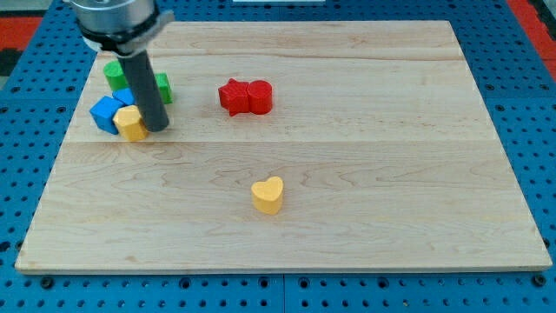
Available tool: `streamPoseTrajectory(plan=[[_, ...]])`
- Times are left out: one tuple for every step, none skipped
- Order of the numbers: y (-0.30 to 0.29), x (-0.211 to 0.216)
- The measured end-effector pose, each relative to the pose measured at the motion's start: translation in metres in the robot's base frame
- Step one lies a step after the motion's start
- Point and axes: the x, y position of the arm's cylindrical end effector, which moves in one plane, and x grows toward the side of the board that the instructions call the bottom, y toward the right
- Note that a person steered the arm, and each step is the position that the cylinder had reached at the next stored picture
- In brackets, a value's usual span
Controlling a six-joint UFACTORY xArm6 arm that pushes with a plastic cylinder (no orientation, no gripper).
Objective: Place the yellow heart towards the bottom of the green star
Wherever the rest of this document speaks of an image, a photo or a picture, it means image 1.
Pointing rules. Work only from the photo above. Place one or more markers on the yellow heart block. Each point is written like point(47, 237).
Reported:
point(267, 196)

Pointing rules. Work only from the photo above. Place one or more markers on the small blue block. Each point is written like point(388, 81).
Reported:
point(125, 96)

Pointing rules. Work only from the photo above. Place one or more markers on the red cylinder block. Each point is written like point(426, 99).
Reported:
point(260, 97)

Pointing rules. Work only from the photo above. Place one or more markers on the green cylinder block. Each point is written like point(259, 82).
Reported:
point(114, 76)

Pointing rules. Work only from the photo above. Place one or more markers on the yellow hexagon block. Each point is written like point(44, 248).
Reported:
point(129, 123)

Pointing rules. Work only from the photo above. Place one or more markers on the blue cube block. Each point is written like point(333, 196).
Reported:
point(103, 113)

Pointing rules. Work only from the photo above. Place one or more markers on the red star block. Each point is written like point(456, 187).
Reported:
point(234, 97)

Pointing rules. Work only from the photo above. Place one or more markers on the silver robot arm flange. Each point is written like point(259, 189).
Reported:
point(123, 27)

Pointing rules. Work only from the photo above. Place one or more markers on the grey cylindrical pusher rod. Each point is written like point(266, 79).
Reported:
point(142, 82)

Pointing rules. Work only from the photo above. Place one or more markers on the wooden board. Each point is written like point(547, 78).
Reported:
point(388, 155)

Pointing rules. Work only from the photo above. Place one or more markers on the green star block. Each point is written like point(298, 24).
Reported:
point(164, 87)

